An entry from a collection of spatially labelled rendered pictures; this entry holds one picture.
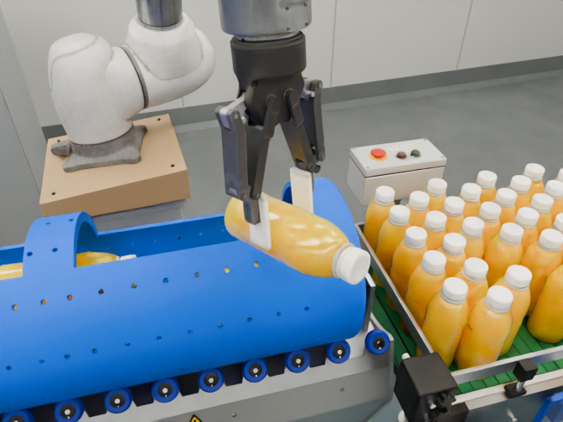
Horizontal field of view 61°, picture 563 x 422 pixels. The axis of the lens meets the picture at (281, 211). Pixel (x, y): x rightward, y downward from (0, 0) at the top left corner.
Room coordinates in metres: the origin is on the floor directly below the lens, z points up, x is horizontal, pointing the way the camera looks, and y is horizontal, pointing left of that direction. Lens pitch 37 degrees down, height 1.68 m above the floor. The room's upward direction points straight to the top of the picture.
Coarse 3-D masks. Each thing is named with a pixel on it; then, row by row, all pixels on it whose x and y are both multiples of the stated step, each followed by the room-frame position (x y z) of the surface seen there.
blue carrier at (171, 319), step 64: (320, 192) 0.63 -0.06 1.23; (0, 256) 0.62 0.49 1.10; (64, 256) 0.48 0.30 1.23; (192, 256) 0.50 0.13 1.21; (256, 256) 0.51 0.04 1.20; (0, 320) 0.41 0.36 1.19; (64, 320) 0.42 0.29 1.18; (128, 320) 0.43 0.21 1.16; (192, 320) 0.44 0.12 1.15; (256, 320) 0.46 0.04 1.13; (320, 320) 0.48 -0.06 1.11; (0, 384) 0.37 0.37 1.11; (64, 384) 0.38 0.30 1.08; (128, 384) 0.41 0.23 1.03
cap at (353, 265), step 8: (352, 248) 0.39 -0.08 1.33; (344, 256) 0.38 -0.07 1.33; (352, 256) 0.37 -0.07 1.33; (360, 256) 0.37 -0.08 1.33; (368, 256) 0.38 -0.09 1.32; (344, 264) 0.37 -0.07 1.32; (352, 264) 0.37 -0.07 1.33; (360, 264) 0.37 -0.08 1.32; (368, 264) 0.38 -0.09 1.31; (336, 272) 0.37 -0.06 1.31; (344, 272) 0.36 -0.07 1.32; (352, 272) 0.36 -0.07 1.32; (360, 272) 0.37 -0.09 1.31; (344, 280) 0.37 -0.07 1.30; (352, 280) 0.36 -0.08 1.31; (360, 280) 0.37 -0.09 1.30
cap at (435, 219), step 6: (426, 216) 0.75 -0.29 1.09; (432, 216) 0.75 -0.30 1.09; (438, 216) 0.75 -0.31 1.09; (444, 216) 0.75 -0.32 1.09; (426, 222) 0.74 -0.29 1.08; (432, 222) 0.73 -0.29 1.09; (438, 222) 0.73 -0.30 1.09; (444, 222) 0.73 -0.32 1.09; (432, 228) 0.73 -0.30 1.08; (438, 228) 0.73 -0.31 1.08
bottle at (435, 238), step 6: (426, 228) 0.74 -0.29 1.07; (444, 228) 0.73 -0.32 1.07; (432, 234) 0.73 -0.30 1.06; (438, 234) 0.72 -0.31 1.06; (444, 234) 0.73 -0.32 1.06; (426, 240) 0.72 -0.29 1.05; (432, 240) 0.72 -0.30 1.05; (438, 240) 0.72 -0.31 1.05; (432, 246) 0.71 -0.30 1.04; (438, 246) 0.71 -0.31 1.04
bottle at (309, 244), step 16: (240, 208) 0.47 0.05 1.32; (272, 208) 0.46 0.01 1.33; (288, 208) 0.45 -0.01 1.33; (240, 224) 0.46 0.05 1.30; (272, 224) 0.43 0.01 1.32; (288, 224) 0.42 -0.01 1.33; (304, 224) 0.42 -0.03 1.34; (320, 224) 0.42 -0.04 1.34; (272, 240) 0.42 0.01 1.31; (288, 240) 0.41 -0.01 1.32; (304, 240) 0.40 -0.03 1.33; (320, 240) 0.40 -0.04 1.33; (336, 240) 0.40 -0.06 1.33; (272, 256) 0.42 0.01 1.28; (288, 256) 0.40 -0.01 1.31; (304, 256) 0.39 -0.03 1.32; (320, 256) 0.38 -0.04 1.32; (336, 256) 0.38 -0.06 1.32; (304, 272) 0.39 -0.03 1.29; (320, 272) 0.38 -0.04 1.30
